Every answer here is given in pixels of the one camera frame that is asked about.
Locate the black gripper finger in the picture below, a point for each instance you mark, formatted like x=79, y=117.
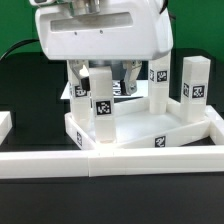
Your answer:
x=80, y=69
x=129, y=82

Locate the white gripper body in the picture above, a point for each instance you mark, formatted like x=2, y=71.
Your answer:
x=120, y=30

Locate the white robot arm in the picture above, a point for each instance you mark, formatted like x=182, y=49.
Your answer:
x=66, y=2

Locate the fiducial marker sheet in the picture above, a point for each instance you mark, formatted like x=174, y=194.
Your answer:
x=142, y=90

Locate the white block at left edge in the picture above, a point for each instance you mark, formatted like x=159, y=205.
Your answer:
x=5, y=124

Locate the white L-shaped guide fence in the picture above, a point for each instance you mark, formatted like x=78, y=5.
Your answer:
x=90, y=163

